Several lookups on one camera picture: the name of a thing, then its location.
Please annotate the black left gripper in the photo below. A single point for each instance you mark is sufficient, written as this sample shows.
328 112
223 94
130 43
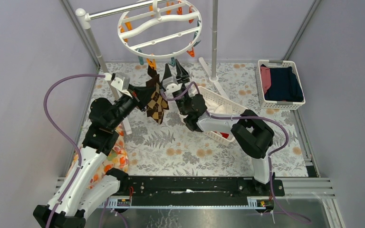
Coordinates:
137 95

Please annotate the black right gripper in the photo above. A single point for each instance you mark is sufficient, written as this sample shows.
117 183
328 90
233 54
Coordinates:
181 73

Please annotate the teal clip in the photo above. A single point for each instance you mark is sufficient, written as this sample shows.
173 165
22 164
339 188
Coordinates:
172 62
141 59

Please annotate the brown argyle sock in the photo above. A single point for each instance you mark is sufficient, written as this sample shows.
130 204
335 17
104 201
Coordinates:
157 105

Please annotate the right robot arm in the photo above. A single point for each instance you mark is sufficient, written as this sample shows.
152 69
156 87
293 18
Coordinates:
252 134

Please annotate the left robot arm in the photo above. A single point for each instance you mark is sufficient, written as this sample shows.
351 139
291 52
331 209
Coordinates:
73 203

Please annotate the orange right clip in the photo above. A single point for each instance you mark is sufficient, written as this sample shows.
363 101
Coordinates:
191 52

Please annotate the teal front clip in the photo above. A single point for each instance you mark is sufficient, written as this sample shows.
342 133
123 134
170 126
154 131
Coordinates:
141 59

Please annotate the white round clip hanger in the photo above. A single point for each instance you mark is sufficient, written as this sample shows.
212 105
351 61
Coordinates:
166 30

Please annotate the white rack right foot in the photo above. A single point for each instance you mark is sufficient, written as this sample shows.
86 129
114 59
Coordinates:
213 78

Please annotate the white perforated sock basket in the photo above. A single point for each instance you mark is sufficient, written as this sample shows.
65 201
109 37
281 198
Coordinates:
237 109

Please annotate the floral grey tablecloth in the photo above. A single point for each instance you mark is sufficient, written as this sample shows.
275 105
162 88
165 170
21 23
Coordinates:
171 149

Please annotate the floral orange cloth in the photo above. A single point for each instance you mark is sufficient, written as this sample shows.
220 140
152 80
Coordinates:
117 158

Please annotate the red snowflake sock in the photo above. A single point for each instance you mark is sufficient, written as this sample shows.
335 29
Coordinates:
225 135

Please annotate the pink garment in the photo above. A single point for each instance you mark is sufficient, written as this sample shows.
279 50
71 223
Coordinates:
265 78

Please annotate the grey left rack pole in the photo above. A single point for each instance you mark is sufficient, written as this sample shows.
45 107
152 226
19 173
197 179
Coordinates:
84 20

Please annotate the grey horizontal rack bar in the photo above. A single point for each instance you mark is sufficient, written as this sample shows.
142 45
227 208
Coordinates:
105 13

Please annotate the white basket with clothes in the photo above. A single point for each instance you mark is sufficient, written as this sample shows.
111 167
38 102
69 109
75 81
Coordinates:
277 104

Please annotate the navy garment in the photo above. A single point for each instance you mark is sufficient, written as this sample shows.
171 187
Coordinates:
284 86

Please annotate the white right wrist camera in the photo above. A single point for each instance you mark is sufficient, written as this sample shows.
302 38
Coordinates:
169 89

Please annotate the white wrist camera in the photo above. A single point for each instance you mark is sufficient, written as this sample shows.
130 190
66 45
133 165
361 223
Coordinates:
119 84
169 89

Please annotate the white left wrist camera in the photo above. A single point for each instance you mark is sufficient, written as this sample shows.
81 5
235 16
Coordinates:
119 84

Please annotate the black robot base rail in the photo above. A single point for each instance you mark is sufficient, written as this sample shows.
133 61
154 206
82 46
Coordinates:
182 191

